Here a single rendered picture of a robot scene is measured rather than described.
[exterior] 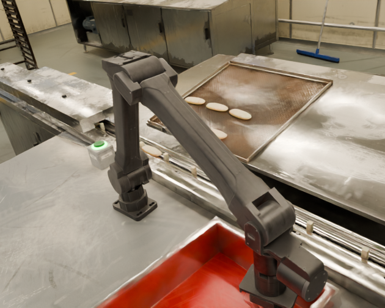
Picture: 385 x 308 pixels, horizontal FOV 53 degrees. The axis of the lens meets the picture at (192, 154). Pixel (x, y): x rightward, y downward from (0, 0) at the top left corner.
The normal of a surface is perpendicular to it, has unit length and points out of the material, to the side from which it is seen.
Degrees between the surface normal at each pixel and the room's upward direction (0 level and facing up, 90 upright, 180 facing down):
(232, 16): 90
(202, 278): 0
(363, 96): 10
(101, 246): 0
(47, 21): 90
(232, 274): 0
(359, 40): 90
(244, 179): 29
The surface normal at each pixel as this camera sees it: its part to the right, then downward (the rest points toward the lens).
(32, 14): 0.68, 0.30
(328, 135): -0.25, -0.76
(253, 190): 0.18, -0.59
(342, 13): -0.72, 0.43
